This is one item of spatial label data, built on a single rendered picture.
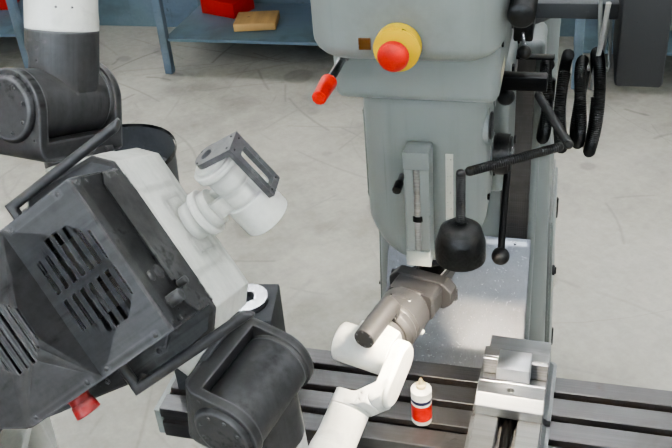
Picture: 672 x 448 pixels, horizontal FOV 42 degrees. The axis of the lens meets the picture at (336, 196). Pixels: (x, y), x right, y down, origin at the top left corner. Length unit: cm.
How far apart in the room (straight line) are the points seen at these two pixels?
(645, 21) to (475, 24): 50
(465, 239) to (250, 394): 37
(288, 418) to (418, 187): 42
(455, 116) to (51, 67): 58
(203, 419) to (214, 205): 26
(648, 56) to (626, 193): 264
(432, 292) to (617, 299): 210
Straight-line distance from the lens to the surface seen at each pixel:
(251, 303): 176
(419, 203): 135
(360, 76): 127
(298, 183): 427
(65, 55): 112
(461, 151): 134
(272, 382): 109
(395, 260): 201
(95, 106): 115
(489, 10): 112
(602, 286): 360
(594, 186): 422
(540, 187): 192
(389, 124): 133
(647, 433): 183
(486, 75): 124
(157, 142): 362
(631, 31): 156
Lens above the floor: 219
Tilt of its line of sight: 32 degrees down
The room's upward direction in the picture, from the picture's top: 5 degrees counter-clockwise
